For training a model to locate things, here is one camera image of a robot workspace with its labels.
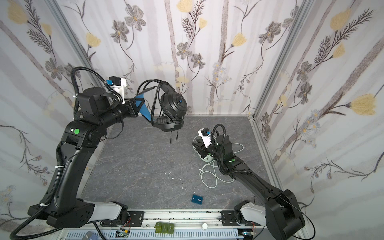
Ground mint green headphones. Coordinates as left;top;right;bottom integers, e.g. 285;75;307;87
192;134;245;189

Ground black blue headphones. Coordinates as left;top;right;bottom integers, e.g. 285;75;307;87
134;80;188;133

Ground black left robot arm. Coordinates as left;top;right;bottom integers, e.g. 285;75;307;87
10;67;139;240

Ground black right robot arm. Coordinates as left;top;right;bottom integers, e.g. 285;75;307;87
192;124;313;240

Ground small blue block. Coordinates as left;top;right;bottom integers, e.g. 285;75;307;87
191;195;203;205

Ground white round cap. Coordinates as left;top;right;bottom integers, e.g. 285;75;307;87
202;223;208;231

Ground green terminal block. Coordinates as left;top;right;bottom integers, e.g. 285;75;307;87
155;222;175;235

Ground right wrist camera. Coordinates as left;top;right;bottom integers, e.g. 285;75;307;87
198;128;212;148

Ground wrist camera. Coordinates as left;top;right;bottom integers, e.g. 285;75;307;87
107;76;127;104
198;128;212;148

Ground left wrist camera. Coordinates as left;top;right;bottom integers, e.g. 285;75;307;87
107;76;127;104

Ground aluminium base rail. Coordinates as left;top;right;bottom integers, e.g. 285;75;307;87
53;209;273;240

